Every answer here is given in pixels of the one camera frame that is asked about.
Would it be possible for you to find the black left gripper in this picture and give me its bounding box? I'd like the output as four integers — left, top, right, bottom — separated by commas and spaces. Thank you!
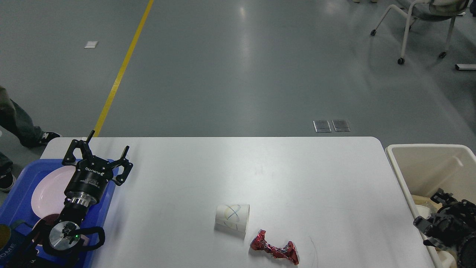
61, 130, 133, 207

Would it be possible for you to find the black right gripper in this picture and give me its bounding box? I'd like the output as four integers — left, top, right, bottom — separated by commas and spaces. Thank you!
413, 188, 475, 250

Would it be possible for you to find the brown paper bag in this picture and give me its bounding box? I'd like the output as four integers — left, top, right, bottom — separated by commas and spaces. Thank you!
411, 195, 442, 208

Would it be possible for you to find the pink plate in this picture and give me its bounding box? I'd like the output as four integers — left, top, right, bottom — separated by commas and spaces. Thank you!
31, 166, 76, 218

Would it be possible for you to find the patterned paper cup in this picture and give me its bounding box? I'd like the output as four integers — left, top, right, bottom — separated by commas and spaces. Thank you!
215, 204, 250, 234

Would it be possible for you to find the white paper cup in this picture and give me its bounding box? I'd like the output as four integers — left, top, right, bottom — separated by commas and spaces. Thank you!
415, 205, 435, 219

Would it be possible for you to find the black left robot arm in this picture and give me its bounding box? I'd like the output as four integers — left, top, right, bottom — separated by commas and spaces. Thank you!
2, 131, 133, 268

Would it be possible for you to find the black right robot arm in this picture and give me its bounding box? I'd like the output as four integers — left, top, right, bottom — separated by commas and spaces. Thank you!
413, 188, 476, 268

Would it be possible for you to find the beige plastic bin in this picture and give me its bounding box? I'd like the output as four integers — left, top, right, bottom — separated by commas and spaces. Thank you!
385, 144, 475, 268

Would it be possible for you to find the person's near leg and shoe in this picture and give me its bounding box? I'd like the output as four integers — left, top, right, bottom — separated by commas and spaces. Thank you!
0, 153, 16, 193

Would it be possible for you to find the person's leg and shoe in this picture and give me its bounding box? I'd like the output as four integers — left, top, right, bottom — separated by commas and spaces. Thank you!
0, 87, 62, 148
0, 153, 16, 193

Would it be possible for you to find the person's far leg and shoe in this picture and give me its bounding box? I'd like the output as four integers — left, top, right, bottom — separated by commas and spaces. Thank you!
0, 87, 62, 148

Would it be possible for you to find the dark blue mug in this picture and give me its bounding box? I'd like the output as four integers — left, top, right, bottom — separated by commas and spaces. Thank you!
0, 219, 33, 266

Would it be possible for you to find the white paper scrap on floor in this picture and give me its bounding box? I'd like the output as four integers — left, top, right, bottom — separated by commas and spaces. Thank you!
84, 41, 99, 49

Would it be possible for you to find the right metal floor socket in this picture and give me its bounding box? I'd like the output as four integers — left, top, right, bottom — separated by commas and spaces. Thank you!
332, 120, 351, 132

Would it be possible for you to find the metal floor socket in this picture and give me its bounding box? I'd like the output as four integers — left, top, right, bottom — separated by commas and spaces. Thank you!
332, 120, 351, 132
313, 120, 332, 133

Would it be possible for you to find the left metal floor socket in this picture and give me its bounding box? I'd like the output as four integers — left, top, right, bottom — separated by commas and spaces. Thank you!
313, 120, 332, 133

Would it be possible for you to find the white bar on floor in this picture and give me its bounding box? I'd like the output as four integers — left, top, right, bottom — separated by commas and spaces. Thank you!
454, 63, 476, 71

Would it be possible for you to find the red foil wrapper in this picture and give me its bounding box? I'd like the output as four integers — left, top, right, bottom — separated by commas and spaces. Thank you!
250, 229, 300, 266

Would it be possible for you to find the white office chair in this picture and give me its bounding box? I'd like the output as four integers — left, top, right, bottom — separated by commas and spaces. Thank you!
370, 0, 469, 66

